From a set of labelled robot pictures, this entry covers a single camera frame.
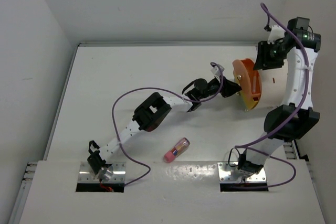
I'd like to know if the metal mounting plate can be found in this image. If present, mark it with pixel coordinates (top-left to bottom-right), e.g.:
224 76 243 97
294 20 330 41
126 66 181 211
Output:
77 162 126 184
217 161 267 184

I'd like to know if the white cylindrical drawer organizer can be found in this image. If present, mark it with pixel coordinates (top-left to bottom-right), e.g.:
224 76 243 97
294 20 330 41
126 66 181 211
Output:
255 60 288 109

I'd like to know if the orange drawer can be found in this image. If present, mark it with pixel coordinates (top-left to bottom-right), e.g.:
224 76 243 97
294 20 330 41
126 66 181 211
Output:
232 58 261 93

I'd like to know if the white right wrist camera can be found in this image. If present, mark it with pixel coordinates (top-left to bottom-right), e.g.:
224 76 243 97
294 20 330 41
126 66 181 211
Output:
264 25 285 44

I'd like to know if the white pen pink tip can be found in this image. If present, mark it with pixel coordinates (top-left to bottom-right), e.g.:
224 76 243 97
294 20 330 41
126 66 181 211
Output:
251 75 258 94

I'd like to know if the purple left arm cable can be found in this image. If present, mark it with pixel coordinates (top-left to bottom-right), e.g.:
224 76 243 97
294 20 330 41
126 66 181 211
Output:
111 62 225 185

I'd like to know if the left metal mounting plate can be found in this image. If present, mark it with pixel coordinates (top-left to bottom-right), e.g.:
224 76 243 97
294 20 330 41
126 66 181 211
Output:
77 162 126 184

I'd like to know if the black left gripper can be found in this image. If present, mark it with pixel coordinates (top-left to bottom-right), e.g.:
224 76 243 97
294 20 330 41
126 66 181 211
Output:
198 73 242 100

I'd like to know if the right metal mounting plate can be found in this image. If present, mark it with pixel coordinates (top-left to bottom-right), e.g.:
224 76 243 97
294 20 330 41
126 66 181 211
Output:
217 161 267 184

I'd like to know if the yellow drawer with gold knob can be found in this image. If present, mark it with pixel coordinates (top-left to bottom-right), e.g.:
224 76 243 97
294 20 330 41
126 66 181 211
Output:
239 91 261 110

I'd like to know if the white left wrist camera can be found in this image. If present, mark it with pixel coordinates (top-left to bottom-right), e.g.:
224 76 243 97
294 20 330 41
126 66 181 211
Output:
211 65 224 76

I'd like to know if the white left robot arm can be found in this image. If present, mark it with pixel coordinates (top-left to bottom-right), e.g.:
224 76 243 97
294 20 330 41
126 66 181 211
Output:
87 77 242 181

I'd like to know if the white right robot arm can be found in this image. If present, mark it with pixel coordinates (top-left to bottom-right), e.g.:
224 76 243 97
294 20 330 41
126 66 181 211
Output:
237 17 321 175

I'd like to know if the pink capped clip tube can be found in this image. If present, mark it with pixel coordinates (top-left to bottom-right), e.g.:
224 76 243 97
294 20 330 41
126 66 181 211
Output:
163 137 190 163

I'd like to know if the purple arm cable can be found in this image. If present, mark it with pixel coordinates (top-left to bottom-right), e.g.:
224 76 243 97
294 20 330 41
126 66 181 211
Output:
111 62 225 185
234 3 313 189

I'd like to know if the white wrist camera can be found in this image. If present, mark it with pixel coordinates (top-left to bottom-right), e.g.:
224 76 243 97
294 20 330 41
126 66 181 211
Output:
211 65 224 76
264 25 285 44

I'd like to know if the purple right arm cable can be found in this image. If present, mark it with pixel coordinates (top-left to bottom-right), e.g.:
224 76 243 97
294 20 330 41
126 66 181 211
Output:
234 3 313 189

